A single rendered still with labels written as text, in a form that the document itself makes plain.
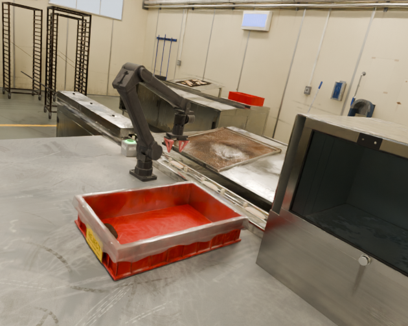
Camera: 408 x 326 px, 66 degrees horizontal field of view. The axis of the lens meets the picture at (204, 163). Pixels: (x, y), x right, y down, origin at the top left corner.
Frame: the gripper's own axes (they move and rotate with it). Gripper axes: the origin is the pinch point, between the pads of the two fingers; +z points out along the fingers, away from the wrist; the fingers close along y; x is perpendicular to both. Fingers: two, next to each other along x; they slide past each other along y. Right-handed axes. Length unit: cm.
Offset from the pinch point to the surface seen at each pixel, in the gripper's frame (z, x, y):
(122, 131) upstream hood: 2.2, -45.3, 7.6
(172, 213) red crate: 10, 43, 29
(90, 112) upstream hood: 2, -94, 9
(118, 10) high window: -138, -700, -279
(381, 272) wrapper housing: -9, 113, 22
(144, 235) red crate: 10, 53, 46
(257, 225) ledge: 6, 68, 9
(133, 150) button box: 6.2, -20.5, 12.8
